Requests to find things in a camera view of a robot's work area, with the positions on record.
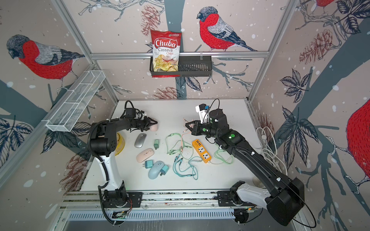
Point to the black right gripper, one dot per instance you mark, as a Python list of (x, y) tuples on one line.
[(196, 129)]

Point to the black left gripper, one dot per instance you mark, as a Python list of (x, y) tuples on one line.
[(147, 123)]

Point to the light green charger plug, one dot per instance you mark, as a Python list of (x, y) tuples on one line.
[(156, 144)]

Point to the silver grey computer mouse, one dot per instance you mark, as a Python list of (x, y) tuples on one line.
[(140, 140)]

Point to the orange power strip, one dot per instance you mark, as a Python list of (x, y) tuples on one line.
[(202, 152)]

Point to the teal charger plug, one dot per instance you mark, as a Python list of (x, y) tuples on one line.
[(164, 170), (148, 164)]

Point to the light blue computer mouse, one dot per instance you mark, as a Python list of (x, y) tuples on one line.
[(155, 170)]

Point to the pink computer mouse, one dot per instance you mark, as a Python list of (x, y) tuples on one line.
[(154, 127), (144, 155)]

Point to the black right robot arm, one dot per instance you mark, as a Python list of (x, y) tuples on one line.
[(281, 196)]

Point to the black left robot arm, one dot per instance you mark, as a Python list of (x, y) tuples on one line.
[(102, 144)]

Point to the flat pink computer mouse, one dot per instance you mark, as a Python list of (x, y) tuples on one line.
[(144, 155)]

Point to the yellow bowl with buns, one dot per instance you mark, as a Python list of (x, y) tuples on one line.
[(120, 144)]

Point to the red Chuba cassava chips bag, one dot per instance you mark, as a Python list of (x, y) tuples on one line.
[(166, 50)]

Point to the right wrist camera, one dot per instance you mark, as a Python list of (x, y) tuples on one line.
[(202, 110)]

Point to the black wire wall basket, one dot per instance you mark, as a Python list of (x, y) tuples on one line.
[(189, 66)]

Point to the white wire mesh shelf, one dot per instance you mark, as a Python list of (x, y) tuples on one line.
[(67, 115)]

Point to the aluminium frame corner post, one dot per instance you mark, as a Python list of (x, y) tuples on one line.
[(77, 35)]

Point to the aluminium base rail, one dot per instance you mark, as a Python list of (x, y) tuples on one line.
[(164, 205)]

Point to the right rear frame post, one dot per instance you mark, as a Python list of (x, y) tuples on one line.
[(282, 26)]

